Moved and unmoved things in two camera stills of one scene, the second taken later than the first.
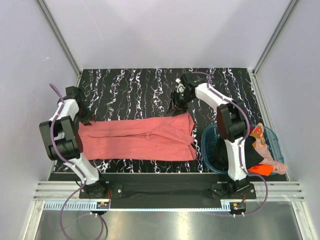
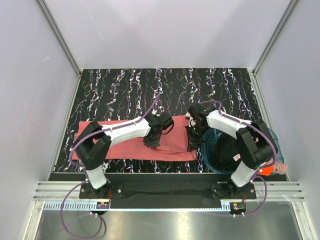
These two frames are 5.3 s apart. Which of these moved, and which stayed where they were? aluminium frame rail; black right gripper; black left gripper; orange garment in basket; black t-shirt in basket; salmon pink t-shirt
Moved: black right gripper; black left gripper
Stayed: aluminium frame rail; orange garment in basket; salmon pink t-shirt; black t-shirt in basket
